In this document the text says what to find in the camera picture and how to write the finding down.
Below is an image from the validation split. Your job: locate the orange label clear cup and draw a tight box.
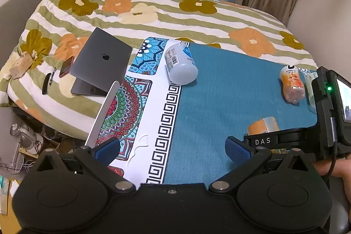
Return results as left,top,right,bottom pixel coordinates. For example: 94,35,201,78
247,116,280,135

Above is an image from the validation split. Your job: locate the person's right hand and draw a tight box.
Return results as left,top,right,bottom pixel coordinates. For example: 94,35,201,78
312,153,351,202

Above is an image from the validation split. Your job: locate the orange character plastic bottle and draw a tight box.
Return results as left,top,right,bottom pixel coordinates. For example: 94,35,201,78
280,65,305,105

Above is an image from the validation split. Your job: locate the colourful mandala mat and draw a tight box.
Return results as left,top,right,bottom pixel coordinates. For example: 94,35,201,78
96,37,170,177

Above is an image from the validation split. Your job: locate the clear green label bottle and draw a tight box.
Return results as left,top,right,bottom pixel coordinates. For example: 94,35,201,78
304,72,318,113

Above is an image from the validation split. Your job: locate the teal woven table mat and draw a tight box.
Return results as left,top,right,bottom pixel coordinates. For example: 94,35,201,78
163,43,317,185

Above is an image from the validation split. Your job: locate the grey apple laptop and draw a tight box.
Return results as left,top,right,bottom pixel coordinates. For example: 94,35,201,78
70,27,133,97

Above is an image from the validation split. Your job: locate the red smartphone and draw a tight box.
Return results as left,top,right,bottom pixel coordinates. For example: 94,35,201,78
59,56,74,78

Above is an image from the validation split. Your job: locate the black pen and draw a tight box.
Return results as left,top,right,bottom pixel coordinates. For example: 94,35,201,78
49,67,57,86

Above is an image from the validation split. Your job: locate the white blue label bottle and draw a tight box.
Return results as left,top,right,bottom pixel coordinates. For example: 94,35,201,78
165,41,198,86

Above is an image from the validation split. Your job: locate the floral striped bed quilt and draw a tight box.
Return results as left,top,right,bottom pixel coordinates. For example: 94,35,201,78
1,0,317,140

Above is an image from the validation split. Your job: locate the beige paper tag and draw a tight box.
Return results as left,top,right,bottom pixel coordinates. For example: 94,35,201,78
9,52,33,78

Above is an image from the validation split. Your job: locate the black cable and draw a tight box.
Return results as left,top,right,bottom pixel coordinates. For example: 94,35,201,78
323,151,337,182

